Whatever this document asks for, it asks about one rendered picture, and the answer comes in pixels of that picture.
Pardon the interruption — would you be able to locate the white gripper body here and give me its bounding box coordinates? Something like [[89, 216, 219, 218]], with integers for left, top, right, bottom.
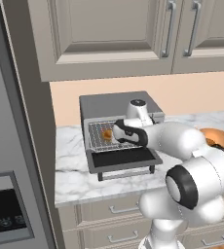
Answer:
[[112, 119, 128, 144]]

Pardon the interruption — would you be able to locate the golden brown bread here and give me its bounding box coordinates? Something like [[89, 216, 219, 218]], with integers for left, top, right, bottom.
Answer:
[[101, 128, 114, 141]]

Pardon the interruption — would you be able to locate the grey toaster oven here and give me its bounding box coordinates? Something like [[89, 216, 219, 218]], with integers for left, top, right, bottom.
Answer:
[[79, 90, 166, 183]]

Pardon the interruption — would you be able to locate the toaster oven door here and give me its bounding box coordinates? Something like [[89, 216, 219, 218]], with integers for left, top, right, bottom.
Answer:
[[86, 147, 164, 183]]

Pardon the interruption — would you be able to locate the brown wooden bowl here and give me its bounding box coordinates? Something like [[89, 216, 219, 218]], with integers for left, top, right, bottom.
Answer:
[[199, 127, 224, 154]]

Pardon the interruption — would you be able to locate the taupe tall cabinet panel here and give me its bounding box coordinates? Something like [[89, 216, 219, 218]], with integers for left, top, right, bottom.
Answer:
[[0, 0, 66, 249]]

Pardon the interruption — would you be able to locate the beige drawer front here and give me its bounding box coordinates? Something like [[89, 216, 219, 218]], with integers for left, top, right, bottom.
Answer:
[[181, 222, 224, 249], [79, 219, 155, 249], [79, 194, 145, 226]]

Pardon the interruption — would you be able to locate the beige cupboard door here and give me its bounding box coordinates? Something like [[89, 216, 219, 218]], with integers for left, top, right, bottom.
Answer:
[[171, 0, 224, 75], [26, 0, 180, 83]]

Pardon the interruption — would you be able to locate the grey fridge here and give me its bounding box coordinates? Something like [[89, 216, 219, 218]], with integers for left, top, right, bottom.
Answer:
[[0, 0, 57, 249]]

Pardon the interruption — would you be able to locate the wire toaster oven rack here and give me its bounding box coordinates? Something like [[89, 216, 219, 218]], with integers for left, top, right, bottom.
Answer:
[[88, 120, 145, 153]]

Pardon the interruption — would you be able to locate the silver drawer handle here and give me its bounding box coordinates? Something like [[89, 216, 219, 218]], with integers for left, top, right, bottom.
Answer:
[[106, 230, 139, 244], [201, 234, 224, 248], [108, 201, 141, 215]]

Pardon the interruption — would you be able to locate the silver cupboard handle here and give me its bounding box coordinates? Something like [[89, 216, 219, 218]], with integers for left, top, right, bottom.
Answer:
[[161, 0, 177, 59], [182, 0, 204, 58]]

